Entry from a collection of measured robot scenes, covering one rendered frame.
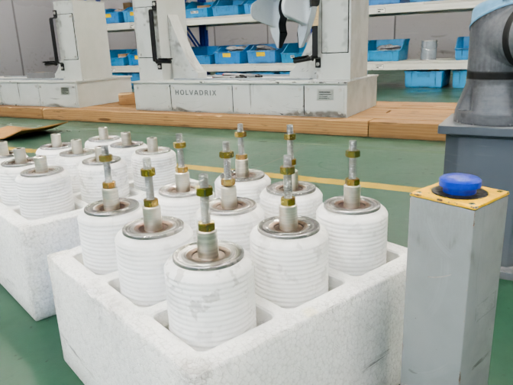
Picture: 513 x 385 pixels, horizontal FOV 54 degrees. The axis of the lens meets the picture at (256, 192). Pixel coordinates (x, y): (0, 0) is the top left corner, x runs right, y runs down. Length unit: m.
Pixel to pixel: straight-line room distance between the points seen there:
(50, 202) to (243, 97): 2.07
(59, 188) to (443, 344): 0.70
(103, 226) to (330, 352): 0.33
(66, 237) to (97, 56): 3.04
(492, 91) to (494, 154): 0.12
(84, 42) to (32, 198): 2.94
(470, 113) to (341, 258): 0.50
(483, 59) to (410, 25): 8.03
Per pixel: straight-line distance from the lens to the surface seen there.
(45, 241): 0.97
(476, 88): 1.08
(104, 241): 0.71
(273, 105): 2.85
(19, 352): 0.94
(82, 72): 3.84
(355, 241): 0.66
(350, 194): 0.68
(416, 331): 0.59
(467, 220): 0.51
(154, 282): 0.61
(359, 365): 0.68
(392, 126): 2.55
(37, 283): 0.99
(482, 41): 1.07
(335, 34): 2.74
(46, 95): 4.04
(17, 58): 8.00
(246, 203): 0.70
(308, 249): 0.58
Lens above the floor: 0.46
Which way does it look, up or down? 16 degrees down
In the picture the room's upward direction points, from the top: 2 degrees counter-clockwise
